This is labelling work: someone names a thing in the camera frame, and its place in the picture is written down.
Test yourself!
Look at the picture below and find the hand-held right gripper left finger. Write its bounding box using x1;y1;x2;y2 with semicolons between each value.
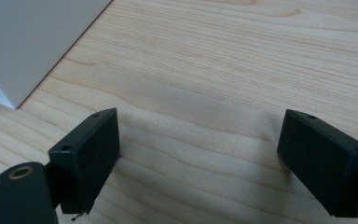
48;107;121;216

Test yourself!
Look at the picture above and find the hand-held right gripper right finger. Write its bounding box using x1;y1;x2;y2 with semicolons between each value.
276;108;358;218

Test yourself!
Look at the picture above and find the white folded paper box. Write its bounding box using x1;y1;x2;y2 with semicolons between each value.
0;0;113;110

